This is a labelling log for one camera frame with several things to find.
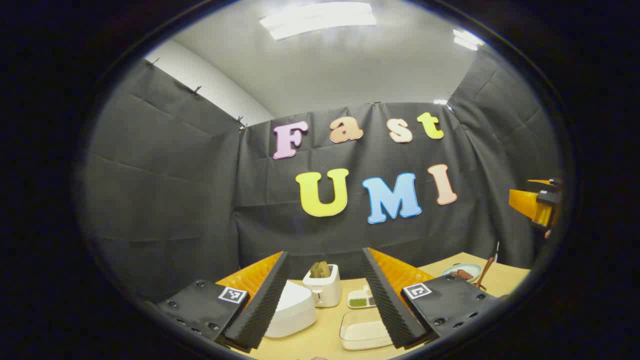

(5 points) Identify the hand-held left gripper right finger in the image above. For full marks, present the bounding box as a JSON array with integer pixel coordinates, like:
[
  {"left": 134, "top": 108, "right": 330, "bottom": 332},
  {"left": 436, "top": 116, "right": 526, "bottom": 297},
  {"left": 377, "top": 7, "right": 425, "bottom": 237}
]
[{"left": 361, "top": 247, "right": 501, "bottom": 350}]

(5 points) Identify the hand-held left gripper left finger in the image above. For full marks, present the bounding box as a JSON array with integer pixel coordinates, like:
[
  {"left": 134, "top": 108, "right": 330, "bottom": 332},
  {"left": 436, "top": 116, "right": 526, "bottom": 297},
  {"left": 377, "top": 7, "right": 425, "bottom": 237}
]
[{"left": 155, "top": 251, "right": 292, "bottom": 351}]

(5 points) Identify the white rice cooker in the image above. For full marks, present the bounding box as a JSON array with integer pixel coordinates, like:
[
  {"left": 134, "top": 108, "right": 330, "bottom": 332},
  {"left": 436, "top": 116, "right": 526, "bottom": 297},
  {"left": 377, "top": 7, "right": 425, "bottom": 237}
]
[{"left": 265, "top": 281, "right": 317, "bottom": 339}]

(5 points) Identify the wooden spoon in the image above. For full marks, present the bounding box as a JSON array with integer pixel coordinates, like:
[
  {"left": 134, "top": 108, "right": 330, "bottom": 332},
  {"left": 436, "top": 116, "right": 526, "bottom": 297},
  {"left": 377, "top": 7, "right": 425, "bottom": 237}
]
[{"left": 475, "top": 255, "right": 496, "bottom": 290}]

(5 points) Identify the clear plastic rice box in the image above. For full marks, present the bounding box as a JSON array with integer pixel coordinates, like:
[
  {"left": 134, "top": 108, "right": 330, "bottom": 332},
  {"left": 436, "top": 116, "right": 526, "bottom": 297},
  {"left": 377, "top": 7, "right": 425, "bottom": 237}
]
[{"left": 339, "top": 309, "right": 394, "bottom": 351}]

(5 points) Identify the white divided bean dish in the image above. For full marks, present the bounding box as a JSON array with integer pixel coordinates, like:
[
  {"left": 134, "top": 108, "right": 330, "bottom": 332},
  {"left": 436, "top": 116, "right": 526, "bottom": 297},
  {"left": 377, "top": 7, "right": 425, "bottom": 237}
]
[{"left": 347, "top": 285, "right": 377, "bottom": 309}]

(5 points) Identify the white toaster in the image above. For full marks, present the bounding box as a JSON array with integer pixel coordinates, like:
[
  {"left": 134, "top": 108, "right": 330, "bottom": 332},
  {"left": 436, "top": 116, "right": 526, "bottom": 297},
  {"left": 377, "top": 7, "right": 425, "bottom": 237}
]
[{"left": 303, "top": 264, "right": 342, "bottom": 308}]

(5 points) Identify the green plate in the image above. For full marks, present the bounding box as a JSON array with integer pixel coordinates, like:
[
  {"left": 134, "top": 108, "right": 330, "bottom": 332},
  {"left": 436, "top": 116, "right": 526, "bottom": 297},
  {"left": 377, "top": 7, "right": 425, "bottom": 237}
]
[{"left": 442, "top": 263, "right": 483, "bottom": 284}]

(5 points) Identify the black backdrop cloth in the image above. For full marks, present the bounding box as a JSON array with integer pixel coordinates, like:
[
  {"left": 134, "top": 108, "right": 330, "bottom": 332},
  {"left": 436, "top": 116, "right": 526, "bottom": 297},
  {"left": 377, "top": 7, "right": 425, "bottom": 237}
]
[{"left": 82, "top": 47, "right": 563, "bottom": 301}]

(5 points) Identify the small ceiling light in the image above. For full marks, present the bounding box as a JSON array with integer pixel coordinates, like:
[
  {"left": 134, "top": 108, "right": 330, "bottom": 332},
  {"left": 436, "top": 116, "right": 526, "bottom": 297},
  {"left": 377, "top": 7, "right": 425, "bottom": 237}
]
[{"left": 452, "top": 29, "right": 485, "bottom": 52}]

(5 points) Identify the large ceiling light panel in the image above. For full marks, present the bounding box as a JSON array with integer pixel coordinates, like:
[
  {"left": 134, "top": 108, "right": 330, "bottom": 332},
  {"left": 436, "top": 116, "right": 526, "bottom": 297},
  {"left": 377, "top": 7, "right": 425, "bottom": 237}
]
[{"left": 259, "top": 1, "right": 377, "bottom": 41}]

